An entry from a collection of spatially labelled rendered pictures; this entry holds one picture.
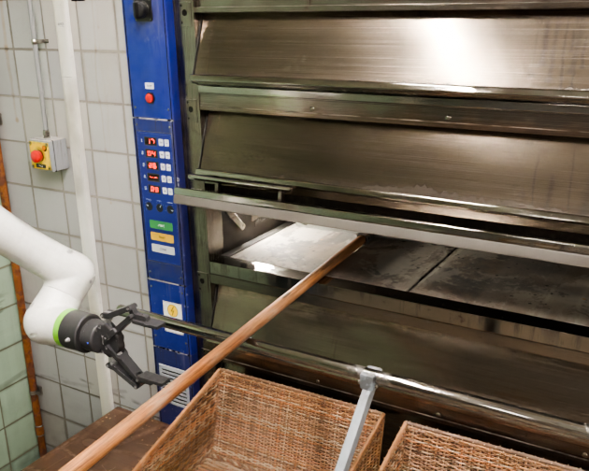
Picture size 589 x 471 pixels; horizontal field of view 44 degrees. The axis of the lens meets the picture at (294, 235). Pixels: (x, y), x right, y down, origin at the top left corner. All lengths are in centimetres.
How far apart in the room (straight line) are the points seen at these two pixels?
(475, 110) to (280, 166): 54
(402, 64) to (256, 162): 49
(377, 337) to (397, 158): 50
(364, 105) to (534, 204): 47
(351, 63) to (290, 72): 17
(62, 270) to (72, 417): 123
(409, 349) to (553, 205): 55
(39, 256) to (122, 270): 69
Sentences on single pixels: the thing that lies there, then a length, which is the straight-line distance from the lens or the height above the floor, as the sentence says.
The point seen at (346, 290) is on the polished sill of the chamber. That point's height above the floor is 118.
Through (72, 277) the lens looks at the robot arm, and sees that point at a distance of 181.
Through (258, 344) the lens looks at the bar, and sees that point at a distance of 168.
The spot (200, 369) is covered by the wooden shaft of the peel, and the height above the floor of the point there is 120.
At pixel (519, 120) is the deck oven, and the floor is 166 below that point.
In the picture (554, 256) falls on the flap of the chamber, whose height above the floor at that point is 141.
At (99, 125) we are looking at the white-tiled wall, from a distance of 235.
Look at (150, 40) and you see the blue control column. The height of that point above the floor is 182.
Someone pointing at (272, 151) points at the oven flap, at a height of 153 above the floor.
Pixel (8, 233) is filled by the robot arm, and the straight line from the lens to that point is 175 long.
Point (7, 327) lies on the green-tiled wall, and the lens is 289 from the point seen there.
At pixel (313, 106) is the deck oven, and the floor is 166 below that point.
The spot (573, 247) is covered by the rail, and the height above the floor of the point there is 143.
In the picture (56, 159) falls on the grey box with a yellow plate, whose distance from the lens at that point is 244.
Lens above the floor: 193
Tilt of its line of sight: 18 degrees down
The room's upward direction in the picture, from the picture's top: 1 degrees counter-clockwise
